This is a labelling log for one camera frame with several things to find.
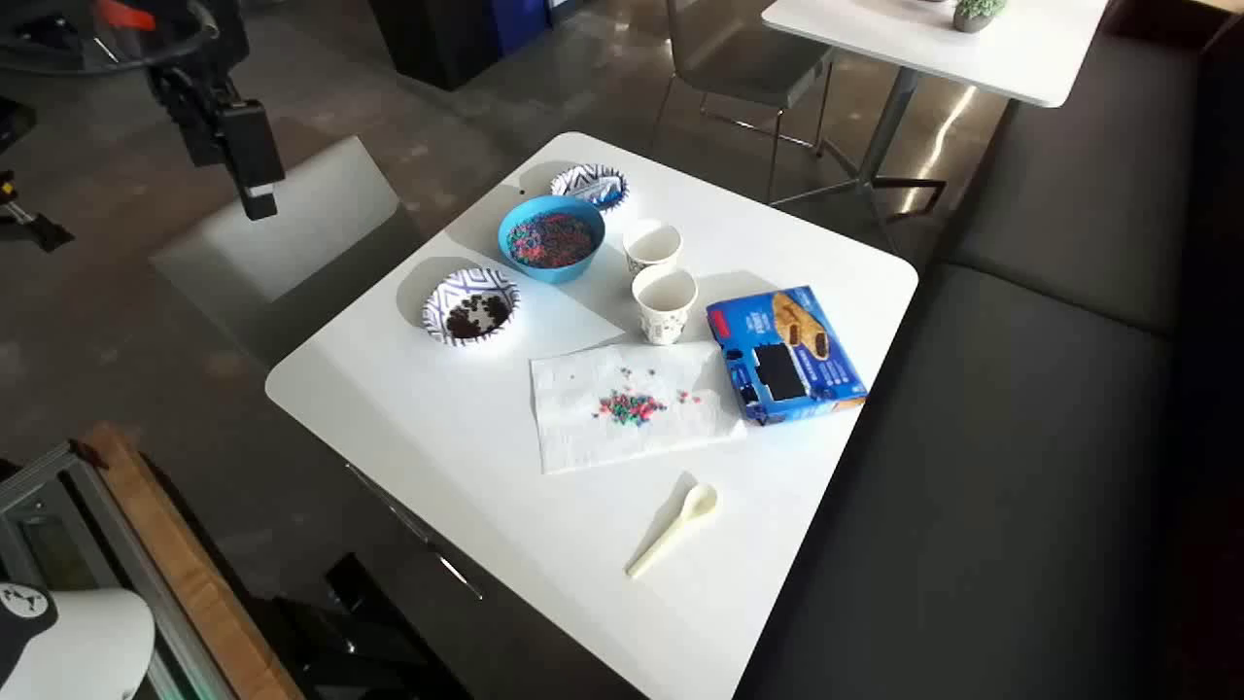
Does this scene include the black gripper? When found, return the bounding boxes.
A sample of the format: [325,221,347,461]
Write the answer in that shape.
[146,63,282,221]

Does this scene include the patterned paper bowl with chocolate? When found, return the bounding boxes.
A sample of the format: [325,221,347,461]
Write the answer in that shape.
[418,269,515,346]

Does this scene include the blue plastic bowl with candies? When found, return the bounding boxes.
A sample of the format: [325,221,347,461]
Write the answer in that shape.
[499,195,605,284]

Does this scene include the patterned paper bowl far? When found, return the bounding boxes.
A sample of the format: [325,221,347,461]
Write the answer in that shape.
[550,164,624,211]

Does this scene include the paper cup far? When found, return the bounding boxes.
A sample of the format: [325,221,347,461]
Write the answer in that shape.
[622,221,685,273]

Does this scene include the paper cup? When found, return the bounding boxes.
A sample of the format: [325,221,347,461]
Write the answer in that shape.
[628,269,701,346]
[622,221,685,273]

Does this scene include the white paper napkin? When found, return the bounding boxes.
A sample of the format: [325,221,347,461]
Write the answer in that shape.
[528,341,747,474]

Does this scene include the white square table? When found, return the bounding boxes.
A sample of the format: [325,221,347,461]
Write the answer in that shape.
[265,133,917,700]

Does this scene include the paper cup near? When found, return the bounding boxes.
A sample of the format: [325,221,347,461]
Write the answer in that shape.
[628,269,701,346]

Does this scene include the grey chair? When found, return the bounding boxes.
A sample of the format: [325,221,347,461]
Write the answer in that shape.
[662,0,846,168]

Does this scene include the white cap with logo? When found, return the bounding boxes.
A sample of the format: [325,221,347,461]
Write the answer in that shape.
[0,584,155,700]

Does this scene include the wooden shelf edge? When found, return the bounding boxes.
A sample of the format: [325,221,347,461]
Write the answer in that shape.
[79,424,303,700]

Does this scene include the blue cookie box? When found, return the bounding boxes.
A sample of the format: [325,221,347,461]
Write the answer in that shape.
[706,284,867,424]

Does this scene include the white plastic spoon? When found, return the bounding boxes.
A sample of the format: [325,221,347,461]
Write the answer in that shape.
[624,481,720,578]

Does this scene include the small potted plant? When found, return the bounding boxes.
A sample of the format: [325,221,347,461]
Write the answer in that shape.
[951,0,1009,33]

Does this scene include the dark bench seat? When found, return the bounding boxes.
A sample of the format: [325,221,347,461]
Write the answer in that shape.
[743,0,1244,700]

